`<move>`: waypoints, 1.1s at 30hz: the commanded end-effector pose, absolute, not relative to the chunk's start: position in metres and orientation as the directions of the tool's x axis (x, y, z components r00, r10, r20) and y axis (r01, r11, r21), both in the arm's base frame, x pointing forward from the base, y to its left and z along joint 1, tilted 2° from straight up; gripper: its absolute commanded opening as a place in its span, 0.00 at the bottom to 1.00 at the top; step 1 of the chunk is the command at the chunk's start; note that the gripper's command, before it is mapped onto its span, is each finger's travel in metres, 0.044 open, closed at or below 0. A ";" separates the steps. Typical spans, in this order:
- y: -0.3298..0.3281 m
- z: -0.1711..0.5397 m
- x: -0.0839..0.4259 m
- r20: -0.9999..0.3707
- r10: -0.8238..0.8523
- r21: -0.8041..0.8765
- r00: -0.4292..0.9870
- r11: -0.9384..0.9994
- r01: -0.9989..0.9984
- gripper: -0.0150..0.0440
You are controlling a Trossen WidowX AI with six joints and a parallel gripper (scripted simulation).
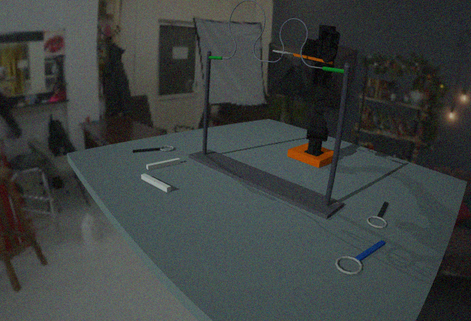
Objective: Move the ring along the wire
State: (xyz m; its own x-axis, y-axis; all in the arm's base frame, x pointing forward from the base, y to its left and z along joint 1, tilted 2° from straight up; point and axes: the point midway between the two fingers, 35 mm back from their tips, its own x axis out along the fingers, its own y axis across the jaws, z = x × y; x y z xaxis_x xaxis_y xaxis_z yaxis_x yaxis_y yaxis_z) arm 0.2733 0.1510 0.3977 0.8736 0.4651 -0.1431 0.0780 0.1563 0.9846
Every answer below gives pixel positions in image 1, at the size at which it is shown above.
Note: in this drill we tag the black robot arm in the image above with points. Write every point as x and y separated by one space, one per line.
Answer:
317 129

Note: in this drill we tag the grey loop with blue handle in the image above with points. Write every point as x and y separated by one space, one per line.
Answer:
360 257

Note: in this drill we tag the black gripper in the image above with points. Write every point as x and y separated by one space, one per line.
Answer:
327 54

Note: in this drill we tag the white rectangular bar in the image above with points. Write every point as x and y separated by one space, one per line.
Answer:
163 163
155 182

